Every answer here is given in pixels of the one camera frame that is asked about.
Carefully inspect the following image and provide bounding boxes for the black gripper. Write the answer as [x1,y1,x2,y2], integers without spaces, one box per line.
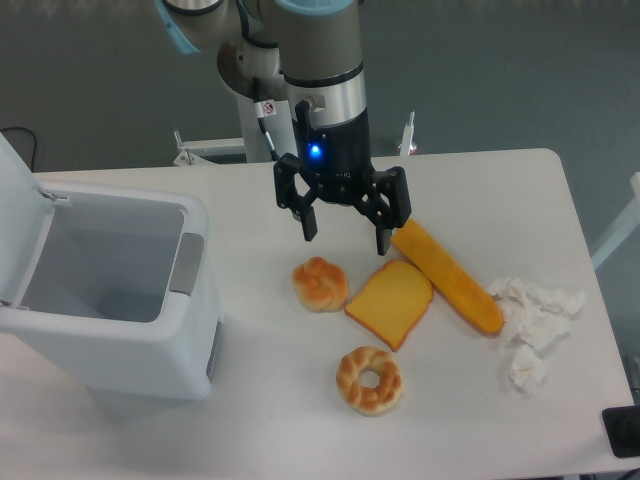
[273,100,412,256]

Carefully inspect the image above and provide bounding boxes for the round knotted bread roll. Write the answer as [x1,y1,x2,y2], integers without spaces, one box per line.
[291,257,349,312]

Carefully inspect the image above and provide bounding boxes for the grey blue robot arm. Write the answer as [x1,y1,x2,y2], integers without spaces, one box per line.
[156,1,411,254]

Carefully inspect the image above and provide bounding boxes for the yellow toast bread slice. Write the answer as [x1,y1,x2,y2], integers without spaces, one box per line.
[344,260,434,351]

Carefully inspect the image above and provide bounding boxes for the long orange baguette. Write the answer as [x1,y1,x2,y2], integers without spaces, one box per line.
[391,219,504,335]

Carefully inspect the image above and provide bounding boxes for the large crumpled white tissue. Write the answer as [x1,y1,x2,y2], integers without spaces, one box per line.
[486,277,586,352]

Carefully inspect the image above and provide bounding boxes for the white open trash bin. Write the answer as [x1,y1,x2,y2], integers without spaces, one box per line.
[1,142,224,401]

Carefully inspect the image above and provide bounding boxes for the small crumpled white tissue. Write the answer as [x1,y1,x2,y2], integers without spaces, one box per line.
[509,345,547,397]

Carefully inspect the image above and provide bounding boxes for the black device at table edge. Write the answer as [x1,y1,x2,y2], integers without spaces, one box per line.
[602,406,640,458]

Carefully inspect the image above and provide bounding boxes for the braided ring bread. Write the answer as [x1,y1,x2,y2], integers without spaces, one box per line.
[336,346,405,416]

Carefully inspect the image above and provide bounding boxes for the white frame at right edge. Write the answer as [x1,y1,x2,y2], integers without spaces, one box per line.
[591,172,639,270]

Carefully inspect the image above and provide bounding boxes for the black cable on floor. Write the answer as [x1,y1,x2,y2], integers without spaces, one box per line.
[0,125,39,174]

